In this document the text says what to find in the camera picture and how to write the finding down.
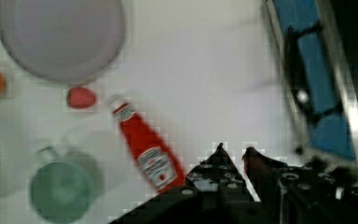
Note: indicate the red ketchup bottle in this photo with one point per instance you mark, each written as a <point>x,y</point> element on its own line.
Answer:
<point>153,157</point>

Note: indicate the light red toy strawberry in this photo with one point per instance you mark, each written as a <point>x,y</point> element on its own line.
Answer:
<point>80,98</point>

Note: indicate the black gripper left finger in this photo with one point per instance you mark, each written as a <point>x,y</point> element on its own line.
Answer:
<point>218,170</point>

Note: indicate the black toy oven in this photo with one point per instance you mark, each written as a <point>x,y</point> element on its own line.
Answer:
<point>318,51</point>

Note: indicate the green cup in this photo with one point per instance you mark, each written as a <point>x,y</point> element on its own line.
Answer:
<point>63,188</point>

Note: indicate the grey round plate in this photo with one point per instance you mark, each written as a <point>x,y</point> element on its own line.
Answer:
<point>61,40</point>

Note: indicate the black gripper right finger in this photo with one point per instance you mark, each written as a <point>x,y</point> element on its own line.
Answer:
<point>263,173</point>

